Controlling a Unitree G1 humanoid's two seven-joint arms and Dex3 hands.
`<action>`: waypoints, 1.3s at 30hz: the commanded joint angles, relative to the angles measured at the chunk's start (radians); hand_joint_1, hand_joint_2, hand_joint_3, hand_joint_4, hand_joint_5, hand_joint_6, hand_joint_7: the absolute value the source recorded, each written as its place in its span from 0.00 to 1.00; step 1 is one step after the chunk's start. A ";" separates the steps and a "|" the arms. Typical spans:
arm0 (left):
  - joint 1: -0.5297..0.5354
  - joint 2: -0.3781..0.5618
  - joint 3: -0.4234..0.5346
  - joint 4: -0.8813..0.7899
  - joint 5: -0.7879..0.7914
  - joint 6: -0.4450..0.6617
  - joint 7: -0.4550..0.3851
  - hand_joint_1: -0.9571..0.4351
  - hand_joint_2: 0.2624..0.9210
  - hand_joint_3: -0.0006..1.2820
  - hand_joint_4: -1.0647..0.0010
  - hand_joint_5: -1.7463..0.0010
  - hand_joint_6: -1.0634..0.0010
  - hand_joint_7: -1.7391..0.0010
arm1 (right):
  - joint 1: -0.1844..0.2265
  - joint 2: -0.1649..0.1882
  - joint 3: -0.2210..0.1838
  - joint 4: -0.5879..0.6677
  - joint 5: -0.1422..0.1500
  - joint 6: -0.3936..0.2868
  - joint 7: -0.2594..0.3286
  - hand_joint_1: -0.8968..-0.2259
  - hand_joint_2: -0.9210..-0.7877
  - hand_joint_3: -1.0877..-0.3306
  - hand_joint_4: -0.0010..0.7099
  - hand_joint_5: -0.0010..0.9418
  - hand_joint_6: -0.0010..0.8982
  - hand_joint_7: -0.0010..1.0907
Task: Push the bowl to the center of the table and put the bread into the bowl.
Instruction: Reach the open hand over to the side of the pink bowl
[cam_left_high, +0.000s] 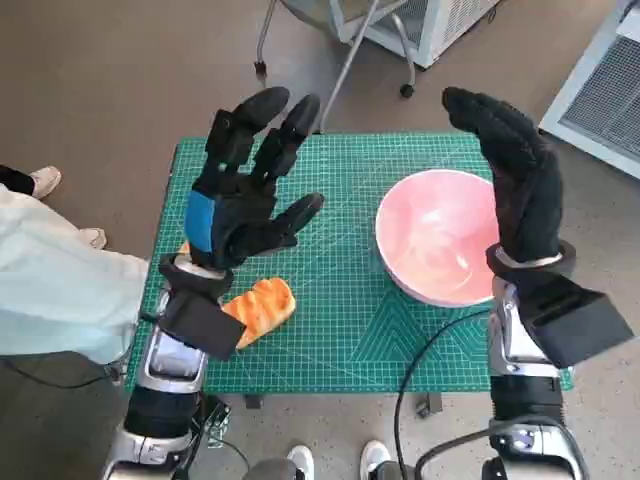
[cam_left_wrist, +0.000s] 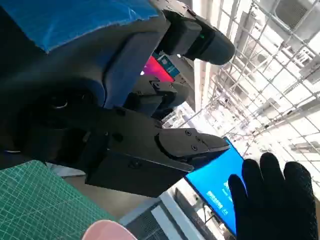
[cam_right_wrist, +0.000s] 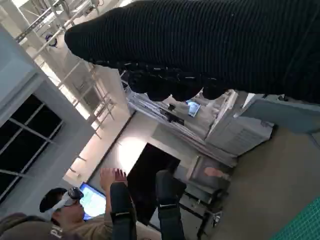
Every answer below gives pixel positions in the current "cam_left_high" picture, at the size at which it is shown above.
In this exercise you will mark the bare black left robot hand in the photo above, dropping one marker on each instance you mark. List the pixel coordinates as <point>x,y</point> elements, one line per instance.
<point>235,220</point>

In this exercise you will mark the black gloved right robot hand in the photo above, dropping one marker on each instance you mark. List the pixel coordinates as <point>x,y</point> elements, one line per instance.
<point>525,190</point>

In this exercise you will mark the round toy bread bun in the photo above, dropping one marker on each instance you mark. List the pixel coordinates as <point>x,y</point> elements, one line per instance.
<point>185,248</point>

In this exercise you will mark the long orange toy bread loaf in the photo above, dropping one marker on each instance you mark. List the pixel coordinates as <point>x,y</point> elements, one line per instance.
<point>265,305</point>

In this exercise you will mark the pink bowl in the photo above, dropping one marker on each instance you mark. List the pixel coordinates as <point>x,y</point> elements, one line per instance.
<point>425,225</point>

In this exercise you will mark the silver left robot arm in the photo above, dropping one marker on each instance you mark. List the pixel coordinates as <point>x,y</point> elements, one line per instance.
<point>165,365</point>

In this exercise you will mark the white mesh-panel unit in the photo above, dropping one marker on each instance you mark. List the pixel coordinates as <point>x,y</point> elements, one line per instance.
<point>590,90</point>

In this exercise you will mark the green cutting mat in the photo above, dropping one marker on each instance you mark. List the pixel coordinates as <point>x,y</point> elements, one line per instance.
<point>325,325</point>

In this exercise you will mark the white vented cabinet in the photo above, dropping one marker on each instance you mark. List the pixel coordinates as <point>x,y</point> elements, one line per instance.
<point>450,30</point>

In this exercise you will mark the grey office chair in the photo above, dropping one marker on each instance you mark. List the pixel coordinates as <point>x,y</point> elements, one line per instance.
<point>348,60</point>

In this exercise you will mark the person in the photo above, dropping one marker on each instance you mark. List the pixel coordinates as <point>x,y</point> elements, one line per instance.
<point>45,280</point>

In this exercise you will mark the black stand with metal clamp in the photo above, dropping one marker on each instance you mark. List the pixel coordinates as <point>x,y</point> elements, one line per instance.
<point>215,420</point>

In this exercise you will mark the white shoe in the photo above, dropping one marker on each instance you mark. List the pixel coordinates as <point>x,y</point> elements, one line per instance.
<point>375,457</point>
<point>300,462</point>

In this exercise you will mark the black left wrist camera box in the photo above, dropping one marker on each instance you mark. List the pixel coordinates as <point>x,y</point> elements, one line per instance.
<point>205,325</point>

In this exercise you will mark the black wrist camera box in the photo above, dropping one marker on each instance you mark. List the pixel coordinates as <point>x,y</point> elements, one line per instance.
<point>205,325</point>
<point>575,325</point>

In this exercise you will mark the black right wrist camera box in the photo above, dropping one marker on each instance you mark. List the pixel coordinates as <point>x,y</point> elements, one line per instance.
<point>575,325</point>

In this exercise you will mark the black table bracket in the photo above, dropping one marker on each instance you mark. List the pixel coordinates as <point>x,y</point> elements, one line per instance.
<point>254,401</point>
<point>429,404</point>

